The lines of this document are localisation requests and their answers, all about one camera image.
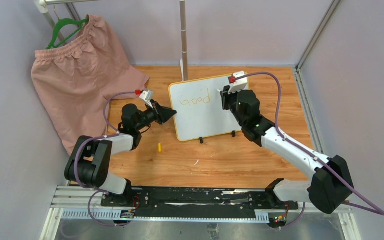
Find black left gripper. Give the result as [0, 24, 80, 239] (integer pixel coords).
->
[134, 100, 177, 132]

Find yellow framed whiteboard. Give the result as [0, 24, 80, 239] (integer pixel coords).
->
[168, 74, 241, 142]

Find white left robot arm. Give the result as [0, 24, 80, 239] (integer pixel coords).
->
[64, 100, 177, 207]

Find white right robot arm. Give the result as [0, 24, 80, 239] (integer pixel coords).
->
[219, 86, 354, 214]

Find pink cloth shorts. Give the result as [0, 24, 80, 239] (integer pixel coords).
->
[31, 14, 149, 154]

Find metal stand pole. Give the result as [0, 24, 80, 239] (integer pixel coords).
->
[179, 0, 189, 81]

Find green clothes hanger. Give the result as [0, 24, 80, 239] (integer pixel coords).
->
[45, 17, 90, 51]

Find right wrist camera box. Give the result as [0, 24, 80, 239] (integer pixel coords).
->
[228, 71, 249, 94]

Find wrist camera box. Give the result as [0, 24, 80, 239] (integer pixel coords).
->
[228, 71, 249, 94]
[135, 88, 154, 109]

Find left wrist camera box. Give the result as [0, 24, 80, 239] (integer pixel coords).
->
[135, 88, 154, 109]

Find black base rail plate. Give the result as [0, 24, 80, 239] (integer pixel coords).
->
[101, 186, 299, 222]

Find aluminium frame post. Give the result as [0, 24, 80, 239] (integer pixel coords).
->
[295, 0, 342, 72]

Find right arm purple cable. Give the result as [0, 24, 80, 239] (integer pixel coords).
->
[235, 71, 384, 217]

